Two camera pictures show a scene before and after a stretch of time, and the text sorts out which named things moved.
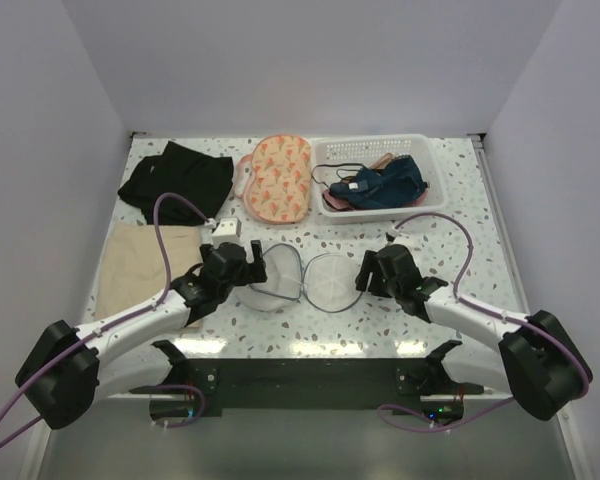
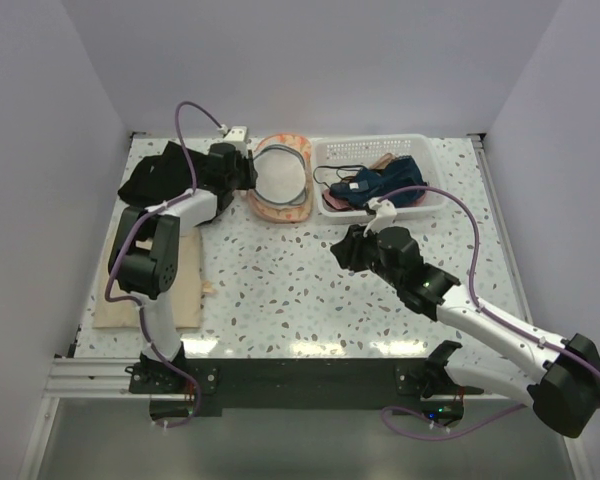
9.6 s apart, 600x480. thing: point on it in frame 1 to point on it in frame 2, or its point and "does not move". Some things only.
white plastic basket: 363,150 does not move
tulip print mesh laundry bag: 275,180 does not move
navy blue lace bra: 396,183 does not move
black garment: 202,179 does not move
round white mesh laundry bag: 329,281 to 281,175
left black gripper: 252,265 to 243,170
